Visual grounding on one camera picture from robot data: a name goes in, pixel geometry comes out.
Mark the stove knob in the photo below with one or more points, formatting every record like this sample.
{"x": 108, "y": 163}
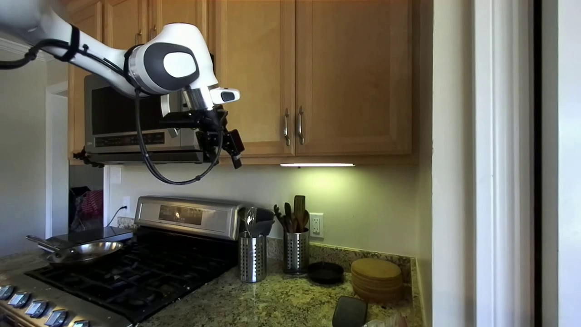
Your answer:
{"x": 5, "y": 292}
{"x": 55, "y": 318}
{"x": 81, "y": 324}
{"x": 19, "y": 300}
{"x": 36, "y": 309}

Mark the white crumpled item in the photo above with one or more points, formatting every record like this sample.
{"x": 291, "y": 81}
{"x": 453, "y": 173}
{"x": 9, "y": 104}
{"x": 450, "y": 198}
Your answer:
{"x": 386, "y": 321}

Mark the stainless steel gas stove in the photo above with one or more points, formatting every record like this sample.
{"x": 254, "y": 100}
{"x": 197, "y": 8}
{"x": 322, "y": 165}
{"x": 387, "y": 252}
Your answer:
{"x": 190, "y": 218}

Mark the under-cabinet light strip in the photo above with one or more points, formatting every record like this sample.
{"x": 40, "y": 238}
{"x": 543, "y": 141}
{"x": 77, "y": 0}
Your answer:
{"x": 317, "y": 165}

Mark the bunch of black and steel utensils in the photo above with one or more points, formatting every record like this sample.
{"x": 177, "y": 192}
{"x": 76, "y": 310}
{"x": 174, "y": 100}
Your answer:
{"x": 261, "y": 222}

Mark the black stove burner grates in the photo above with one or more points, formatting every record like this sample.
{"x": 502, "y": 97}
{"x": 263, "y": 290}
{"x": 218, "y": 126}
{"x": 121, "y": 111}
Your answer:
{"x": 136, "y": 277}

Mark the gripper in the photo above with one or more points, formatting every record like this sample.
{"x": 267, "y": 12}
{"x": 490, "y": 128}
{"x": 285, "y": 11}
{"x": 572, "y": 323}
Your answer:
{"x": 212, "y": 120}

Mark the microwave door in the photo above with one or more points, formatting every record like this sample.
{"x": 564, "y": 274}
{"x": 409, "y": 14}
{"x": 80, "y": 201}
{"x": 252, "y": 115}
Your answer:
{"x": 113, "y": 118}

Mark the bunch of wooden utensils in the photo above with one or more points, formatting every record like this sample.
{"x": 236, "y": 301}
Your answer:
{"x": 298, "y": 211}

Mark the black flat object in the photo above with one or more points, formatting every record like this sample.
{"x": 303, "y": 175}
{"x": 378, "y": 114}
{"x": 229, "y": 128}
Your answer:
{"x": 349, "y": 312}

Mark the wooden wall cupboard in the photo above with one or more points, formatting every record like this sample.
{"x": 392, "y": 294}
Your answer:
{"x": 354, "y": 81}

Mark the stack of cork trivets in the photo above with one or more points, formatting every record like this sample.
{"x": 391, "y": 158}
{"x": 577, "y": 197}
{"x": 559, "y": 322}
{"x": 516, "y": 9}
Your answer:
{"x": 376, "y": 279}

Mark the wide wooden cupboard door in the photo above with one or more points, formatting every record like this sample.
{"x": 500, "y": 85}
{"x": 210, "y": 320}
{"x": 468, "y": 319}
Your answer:
{"x": 354, "y": 77}

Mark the steel frying pan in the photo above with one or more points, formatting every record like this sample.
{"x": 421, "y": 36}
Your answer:
{"x": 86, "y": 250}

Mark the white switch plate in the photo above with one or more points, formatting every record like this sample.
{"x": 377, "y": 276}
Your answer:
{"x": 115, "y": 175}

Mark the stainless steel microwave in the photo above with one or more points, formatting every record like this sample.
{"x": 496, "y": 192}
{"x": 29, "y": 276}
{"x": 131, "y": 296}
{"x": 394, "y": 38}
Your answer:
{"x": 109, "y": 122}

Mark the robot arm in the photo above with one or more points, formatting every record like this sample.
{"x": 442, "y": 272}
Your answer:
{"x": 177, "y": 63}

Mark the perforated steel utensil holder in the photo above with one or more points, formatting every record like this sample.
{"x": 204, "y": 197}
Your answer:
{"x": 296, "y": 252}
{"x": 252, "y": 259}

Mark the white wall socket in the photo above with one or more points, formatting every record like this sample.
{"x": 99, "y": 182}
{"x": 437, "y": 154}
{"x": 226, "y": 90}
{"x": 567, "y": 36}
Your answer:
{"x": 125, "y": 204}
{"x": 316, "y": 225}

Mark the small wooden cupboard door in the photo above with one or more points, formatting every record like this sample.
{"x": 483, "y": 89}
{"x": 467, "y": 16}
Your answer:
{"x": 119, "y": 20}
{"x": 181, "y": 11}

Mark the small black skillet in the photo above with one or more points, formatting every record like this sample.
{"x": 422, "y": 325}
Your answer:
{"x": 325, "y": 272}

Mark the narrow wooden cupboard door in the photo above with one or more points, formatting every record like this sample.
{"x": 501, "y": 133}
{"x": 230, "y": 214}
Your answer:
{"x": 256, "y": 77}

